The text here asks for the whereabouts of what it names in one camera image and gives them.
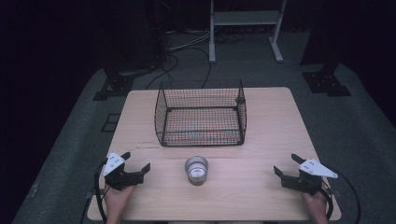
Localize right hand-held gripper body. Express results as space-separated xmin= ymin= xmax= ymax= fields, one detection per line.
xmin=281 ymin=158 xmax=339 ymax=196

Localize black wire mesh basket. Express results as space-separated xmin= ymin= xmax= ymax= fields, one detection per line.
xmin=154 ymin=79 xmax=248 ymax=148

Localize white metal stand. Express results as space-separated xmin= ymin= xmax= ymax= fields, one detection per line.
xmin=208 ymin=0 xmax=288 ymax=64

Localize person's right hand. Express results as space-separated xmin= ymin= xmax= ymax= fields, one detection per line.
xmin=303 ymin=186 xmax=330 ymax=224

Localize black floor cable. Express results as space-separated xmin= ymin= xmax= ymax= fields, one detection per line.
xmin=145 ymin=46 xmax=213 ymax=91

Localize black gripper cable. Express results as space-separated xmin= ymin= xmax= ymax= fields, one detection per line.
xmin=93 ymin=159 xmax=109 ymax=224
xmin=319 ymin=171 xmax=362 ymax=224

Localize black stand base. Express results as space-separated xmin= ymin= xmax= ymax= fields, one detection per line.
xmin=92 ymin=69 xmax=136 ymax=102
xmin=301 ymin=61 xmax=353 ymax=98

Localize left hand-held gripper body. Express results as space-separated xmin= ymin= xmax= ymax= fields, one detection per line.
xmin=103 ymin=151 xmax=146 ymax=191

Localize silver metal cup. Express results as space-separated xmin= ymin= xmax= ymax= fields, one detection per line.
xmin=184 ymin=155 xmax=209 ymax=187

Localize white floor cable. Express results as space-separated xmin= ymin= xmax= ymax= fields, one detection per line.
xmin=167 ymin=30 xmax=213 ymax=53

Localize person's left hand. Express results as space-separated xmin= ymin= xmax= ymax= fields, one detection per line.
xmin=103 ymin=184 xmax=135 ymax=224

